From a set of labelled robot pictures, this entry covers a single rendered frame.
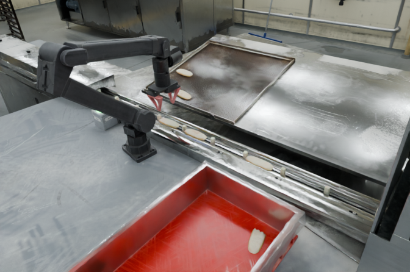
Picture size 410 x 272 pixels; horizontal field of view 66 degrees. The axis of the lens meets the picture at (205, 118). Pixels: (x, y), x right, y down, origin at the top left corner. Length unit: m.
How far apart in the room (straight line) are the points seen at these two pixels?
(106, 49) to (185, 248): 0.59
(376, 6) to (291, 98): 3.43
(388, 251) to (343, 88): 0.77
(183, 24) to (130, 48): 2.96
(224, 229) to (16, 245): 0.56
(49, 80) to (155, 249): 0.51
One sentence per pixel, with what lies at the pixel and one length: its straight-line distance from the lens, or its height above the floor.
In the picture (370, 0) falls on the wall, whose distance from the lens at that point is 4.64.
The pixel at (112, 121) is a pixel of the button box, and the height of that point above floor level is 0.85.
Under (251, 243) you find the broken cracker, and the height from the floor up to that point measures 0.83.
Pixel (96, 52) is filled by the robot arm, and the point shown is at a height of 1.24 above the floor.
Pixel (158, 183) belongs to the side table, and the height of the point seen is 0.82.
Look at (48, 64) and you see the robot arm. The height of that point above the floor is 1.25.
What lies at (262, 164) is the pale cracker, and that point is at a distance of 1.06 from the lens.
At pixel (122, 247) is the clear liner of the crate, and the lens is 0.85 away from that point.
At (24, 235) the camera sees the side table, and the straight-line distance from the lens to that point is 1.07.
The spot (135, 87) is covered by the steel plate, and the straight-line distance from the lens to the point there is 1.70.
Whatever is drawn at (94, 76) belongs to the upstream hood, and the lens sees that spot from 1.65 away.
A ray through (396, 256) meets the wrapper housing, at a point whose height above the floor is 0.98.
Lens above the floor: 1.54
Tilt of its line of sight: 32 degrees down
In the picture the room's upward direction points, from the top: 3 degrees counter-clockwise
